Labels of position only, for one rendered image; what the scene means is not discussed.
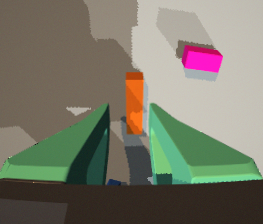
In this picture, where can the orange rod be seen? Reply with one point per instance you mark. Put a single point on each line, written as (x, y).
(134, 102)

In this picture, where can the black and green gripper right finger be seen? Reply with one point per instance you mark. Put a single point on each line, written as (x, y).
(194, 157)

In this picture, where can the small magenta block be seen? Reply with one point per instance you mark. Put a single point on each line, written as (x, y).
(201, 58)

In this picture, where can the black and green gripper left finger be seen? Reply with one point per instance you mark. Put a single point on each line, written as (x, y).
(66, 155)

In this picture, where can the small blue block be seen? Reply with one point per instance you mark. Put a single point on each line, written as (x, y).
(113, 182)

